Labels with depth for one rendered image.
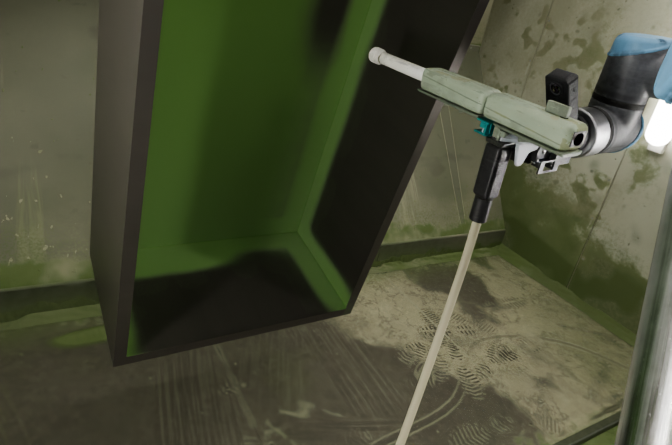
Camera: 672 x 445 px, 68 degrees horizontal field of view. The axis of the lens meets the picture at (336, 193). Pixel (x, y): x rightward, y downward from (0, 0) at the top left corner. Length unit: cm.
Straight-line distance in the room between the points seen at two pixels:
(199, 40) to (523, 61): 216
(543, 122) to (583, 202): 201
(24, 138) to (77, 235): 38
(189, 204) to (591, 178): 198
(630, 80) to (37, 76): 182
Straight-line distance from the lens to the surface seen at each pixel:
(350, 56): 132
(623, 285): 270
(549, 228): 286
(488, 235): 294
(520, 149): 82
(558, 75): 88
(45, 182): 199
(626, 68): 101
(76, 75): 210
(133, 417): 165
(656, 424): 34
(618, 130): 102
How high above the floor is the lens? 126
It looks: 22 degrees down
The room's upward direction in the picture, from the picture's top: 11 degrees clockwise
